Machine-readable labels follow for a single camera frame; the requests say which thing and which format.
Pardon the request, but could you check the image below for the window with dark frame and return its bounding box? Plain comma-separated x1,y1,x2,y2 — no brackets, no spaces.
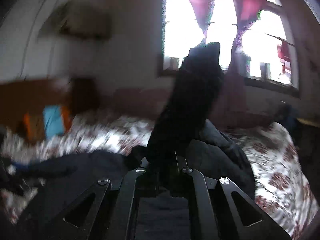
158,0,299,96

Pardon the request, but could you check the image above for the black garment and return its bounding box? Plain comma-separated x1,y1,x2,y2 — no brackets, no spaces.
1,43,255,239

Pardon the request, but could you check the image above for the red garment outside window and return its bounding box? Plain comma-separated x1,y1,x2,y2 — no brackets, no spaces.
277,39,291,78

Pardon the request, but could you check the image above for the covered wall air conditioner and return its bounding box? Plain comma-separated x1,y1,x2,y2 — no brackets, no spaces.
38,0,112,40

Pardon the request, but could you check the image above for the right pink curtain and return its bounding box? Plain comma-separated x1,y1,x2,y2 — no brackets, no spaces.
227,0,266,78

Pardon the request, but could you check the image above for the floral white red bedspread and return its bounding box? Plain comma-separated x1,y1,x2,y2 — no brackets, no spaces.
1,115,319,239

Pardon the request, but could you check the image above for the blue bag by bed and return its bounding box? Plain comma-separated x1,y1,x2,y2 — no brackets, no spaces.
274,103,302,137

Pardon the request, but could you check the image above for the wooden headboard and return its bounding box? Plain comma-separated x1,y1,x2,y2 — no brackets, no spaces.
1,77,73,131

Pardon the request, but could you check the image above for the orange blue brown pillow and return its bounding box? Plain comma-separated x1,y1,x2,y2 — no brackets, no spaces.
23,105,72,142

